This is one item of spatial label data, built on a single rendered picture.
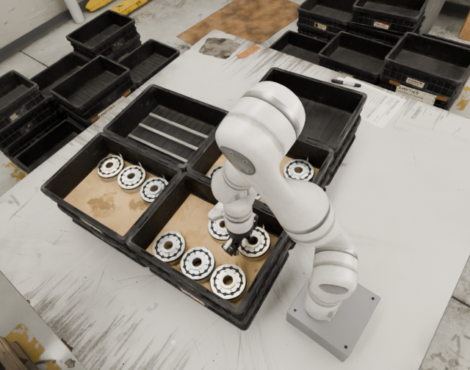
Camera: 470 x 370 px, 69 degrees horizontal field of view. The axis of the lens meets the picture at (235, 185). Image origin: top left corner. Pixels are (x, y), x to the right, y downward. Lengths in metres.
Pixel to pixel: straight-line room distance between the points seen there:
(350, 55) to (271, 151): 2.13
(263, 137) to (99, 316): 0.98
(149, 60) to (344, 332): 2.19
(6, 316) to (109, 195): 1.23
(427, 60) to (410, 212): 1.22
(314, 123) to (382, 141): 0.31
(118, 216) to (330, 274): 0.77
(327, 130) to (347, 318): 0.68
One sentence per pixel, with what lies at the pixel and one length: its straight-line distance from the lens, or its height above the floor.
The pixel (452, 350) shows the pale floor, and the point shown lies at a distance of 2.00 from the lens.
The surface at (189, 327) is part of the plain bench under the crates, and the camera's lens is 1.16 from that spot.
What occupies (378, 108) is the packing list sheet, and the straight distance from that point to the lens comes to 1.67.
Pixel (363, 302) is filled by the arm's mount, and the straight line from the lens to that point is 1.08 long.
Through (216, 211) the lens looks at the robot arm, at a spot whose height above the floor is 1.04.
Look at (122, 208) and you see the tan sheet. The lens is 1.25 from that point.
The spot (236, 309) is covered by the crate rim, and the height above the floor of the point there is 0.93.
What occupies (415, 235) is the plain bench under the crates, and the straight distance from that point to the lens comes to 1.32.
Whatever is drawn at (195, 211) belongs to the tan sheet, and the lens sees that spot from 1.16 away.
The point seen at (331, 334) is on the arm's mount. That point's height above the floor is 0.79.
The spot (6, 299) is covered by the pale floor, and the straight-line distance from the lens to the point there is 2.40.
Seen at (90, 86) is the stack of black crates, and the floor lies 0.49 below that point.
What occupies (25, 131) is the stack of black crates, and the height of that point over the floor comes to 0.39.
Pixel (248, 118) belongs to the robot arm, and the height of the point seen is 1.52.
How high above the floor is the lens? 1.80
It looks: 55 degrees down
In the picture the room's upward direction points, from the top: 10 degrees counter-clockwise
